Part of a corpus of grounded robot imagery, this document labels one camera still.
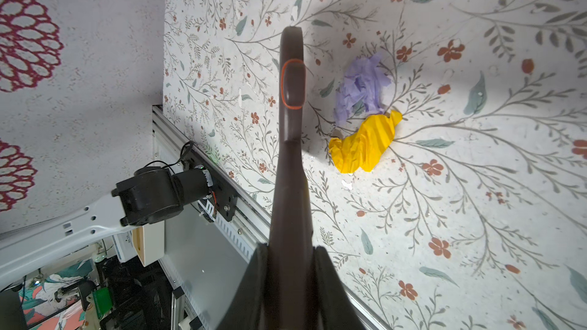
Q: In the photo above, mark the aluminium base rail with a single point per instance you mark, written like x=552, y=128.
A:
x=206, y=252

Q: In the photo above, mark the white box device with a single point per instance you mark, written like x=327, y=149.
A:
x=148, y=241

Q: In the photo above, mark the yellow paper scrap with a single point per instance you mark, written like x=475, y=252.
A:
x=364, y=149

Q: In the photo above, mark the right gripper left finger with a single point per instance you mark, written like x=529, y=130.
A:
x=244, y=311

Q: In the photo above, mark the purple paper scrap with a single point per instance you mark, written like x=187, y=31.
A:
x=363, y=82

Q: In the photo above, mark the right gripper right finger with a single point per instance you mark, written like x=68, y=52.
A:
x=335, y=309

